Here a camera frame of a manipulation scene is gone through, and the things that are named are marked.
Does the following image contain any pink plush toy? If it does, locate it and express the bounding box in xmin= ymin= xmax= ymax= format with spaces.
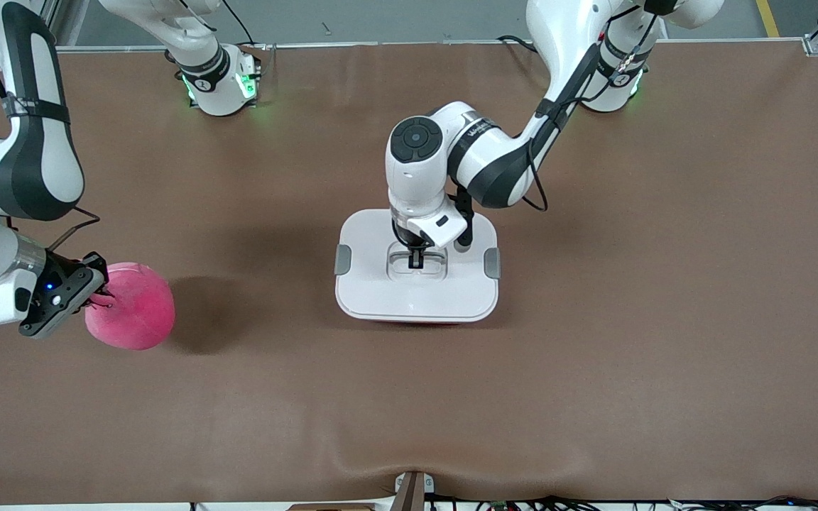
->
xmin=84 ymin=263 xmax=176 ymax=351

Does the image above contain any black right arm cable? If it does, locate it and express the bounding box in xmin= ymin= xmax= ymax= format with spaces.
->
xmin=0 ymin=0 xmax=102 ymax=253

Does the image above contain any black base power cable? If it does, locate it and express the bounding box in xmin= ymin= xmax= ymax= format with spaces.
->
xmin=221 ymin=0 xmax=268 ymax=50
xmin=496 ymin=34 xmax=541 ymax=55

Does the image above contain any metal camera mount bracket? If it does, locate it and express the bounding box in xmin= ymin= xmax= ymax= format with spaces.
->
xmin=393 ymin=471 xmax=435 ymax=511

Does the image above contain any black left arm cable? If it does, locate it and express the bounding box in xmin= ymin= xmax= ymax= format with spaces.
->
xmin=452 ymin=0 xmax=665 ymax=214

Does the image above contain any white box lid with handle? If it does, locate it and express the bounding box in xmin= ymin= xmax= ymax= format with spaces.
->
xmin=334 ymin=209 xmax=502 ymax=324

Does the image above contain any brown table mat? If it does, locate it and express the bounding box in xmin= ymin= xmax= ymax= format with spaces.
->
xmin=0 ymin=40 xmax=818 ymax=506

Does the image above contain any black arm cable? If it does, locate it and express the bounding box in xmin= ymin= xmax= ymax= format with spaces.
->
xmin=452 ymin=0 xmax=665 ymax=214
xmin=0 ymin=0 xmax=102 ymax=253

